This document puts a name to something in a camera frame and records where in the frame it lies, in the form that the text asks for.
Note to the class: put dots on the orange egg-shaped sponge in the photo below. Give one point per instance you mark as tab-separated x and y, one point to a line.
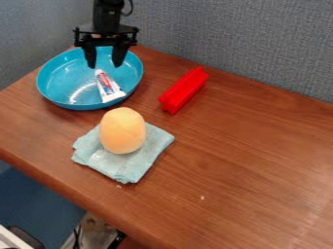
122	130

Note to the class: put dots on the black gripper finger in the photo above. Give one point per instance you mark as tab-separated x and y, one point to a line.
89	55
119	54

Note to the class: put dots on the light blue folded cloth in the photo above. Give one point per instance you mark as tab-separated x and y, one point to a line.
124	168

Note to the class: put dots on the red plastic block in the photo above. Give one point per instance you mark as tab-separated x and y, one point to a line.
184	88

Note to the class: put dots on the objects under table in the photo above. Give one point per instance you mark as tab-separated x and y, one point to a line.
92	234

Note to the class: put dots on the white toothpaste tube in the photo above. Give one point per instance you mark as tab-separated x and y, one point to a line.
108	88

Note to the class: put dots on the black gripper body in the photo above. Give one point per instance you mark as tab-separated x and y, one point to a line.
104	31

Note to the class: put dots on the blue plastic plate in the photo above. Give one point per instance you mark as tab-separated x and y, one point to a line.
65	81

